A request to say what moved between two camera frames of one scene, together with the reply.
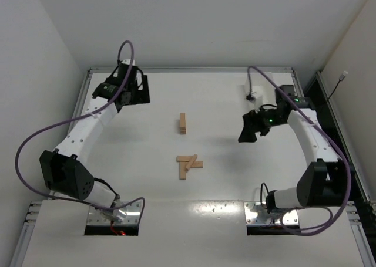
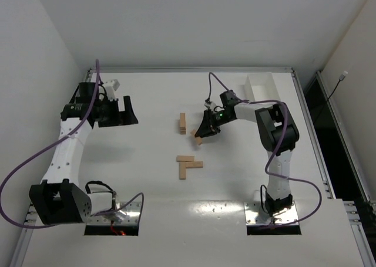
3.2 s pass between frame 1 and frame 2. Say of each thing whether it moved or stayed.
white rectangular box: stayed
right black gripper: moved
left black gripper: moved
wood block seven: stayed
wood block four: stayed
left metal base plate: stayed
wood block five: stayed
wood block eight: moved
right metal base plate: stayed
